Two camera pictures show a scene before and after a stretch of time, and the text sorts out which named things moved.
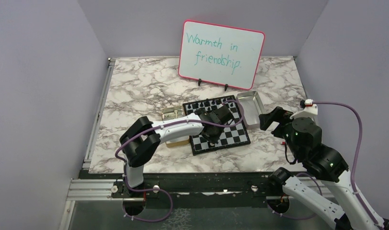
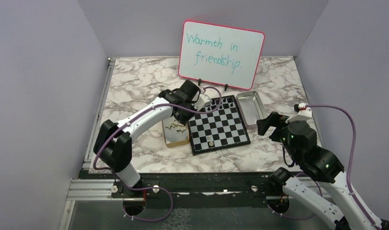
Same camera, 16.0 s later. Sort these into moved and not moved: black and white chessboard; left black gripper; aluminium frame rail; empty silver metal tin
Moved: left black gripper
Not moved: empty silver metal tin; black and white chessboard; aluminium frame rail
